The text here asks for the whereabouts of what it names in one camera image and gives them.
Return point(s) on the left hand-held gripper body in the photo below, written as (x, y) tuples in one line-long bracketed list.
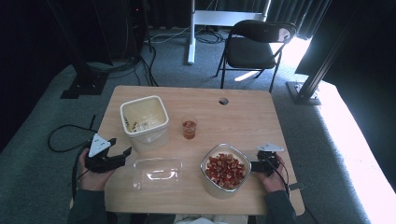
[(99, 157)]

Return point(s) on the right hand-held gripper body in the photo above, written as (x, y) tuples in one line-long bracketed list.
[(268, 157)]

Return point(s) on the pile of red dried fruit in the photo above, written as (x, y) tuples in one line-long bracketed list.
[(225, 171)]

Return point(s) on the cream square plastic container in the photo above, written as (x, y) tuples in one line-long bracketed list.
[(144, 123)]

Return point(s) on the clear plastic lid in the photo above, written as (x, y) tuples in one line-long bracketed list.
[(158, 173)]

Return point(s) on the clear square food container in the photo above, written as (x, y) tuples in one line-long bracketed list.
[(218, 191)]

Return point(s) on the small clear glass cup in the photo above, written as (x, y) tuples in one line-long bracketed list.
[(189, 133)]

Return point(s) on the red dried fruit pieces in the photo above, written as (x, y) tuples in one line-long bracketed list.
[(189, 125)]

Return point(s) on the person's left hand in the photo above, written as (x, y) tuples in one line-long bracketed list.
[(93, 181)]

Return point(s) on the person's right hand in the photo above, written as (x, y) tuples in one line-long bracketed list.
[(274, 184)]

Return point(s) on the pale food scraps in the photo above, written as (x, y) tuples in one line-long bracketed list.
[(141, 126)]

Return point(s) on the grey tape piece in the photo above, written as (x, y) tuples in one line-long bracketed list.
[(296, 186)]

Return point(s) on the black metal stand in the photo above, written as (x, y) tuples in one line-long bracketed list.
[(306, 91), (84, 84)]

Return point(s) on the person's white clothing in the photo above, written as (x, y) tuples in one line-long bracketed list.
[(202, 220)]

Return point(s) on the black folding chair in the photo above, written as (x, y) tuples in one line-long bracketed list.
[(249, 53)]

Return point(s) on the black equipment cabinet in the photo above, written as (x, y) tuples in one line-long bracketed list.
[(124, 31)]

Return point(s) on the black curtain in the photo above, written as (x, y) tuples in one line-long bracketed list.
[(367, 62)]

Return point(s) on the dark pleated curtain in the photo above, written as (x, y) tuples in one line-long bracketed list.
[(295, 12)]

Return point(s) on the white desk frame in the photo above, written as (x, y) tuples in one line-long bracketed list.
[(191, 37)]

